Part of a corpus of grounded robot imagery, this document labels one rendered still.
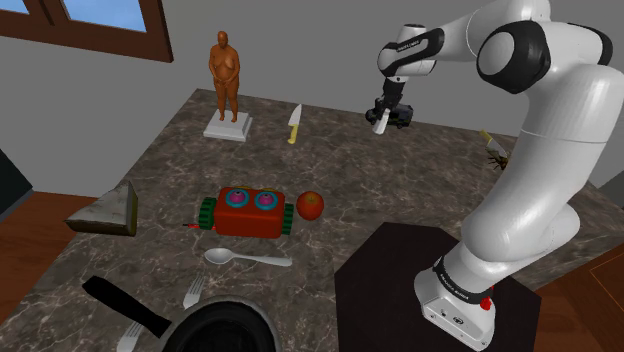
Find dark robot stand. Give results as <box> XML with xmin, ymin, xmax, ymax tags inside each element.
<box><xmin>333</xmin><ymin>221</ymin><xmax>542</xmax><ymax>352</ymax></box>

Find silver spoon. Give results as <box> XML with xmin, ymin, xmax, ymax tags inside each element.
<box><xmin>203</xmin><ymin>247</ymin><xmax>294</xmax><ymax>268</ymax></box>

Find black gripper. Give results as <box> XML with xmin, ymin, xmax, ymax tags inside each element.
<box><xmin>372</xmin><ymin>77</ymin><xmax>407</xmax><ymax>136</ymax></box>

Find dark toy car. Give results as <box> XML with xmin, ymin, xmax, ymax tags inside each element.
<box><xmin>365</xmin><ymin>103</ymin><xmax>415</xmax><ymax>130</ymax></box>

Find grey stone wedge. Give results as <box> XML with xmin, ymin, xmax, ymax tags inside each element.
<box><xmin>64</xmin><ymin>180</ymin><xmax>139</xmax><ymax>238</ymax></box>

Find red toy robot green wheels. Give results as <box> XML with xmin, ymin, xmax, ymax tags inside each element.
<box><xmin>183</xmin><ymin>186</ymin><xmax>295</xmax><ymax>240</ymax></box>

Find black frying pan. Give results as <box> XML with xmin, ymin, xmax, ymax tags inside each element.
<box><xmin>81</xmin><ymin>275</ymin><xmax>283</xmax><ymax>352</ymax></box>

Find brown insect figure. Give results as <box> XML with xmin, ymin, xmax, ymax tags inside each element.
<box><xmin>485</xmin><ymin>150</ymin><xmax>511</xmax><ymax>172</ymax></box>

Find orange figure on white base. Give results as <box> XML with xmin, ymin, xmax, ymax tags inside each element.
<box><xmin>203</xmin><ymin>30</ymin><xmax>254</xmax><ymax>143</ymax></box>

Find silver fork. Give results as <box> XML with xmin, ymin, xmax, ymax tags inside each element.
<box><xmin>115</xmin><ymin>319</ymin><xmax>145</xmax><ymax>352</ymax></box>
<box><xmin>182</xmin><ymin>272</ymin><xmax>206</xmax><ymax>310</ymax></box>

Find red apple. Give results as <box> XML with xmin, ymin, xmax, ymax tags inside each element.
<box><xmin>295</xmin><ymin>190</ymin><xmax>325</xmax><ymax>222</ymax></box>

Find brown framed window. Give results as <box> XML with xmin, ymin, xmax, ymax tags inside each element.
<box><xmin>0</xmin><ymin>0</ymin><xmax>175</xmax><ymax>64</ymax></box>

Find yellow handled kitchen knife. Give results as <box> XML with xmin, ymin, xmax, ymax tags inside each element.
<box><xmin>286</xmin><ymin>103</ymin><xmax>303</xmax><ymax>145</ymax></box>
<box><xmin>478</xmin><ymin>128</ymin><xmax>511</xmax><ymax>161</ymax></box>

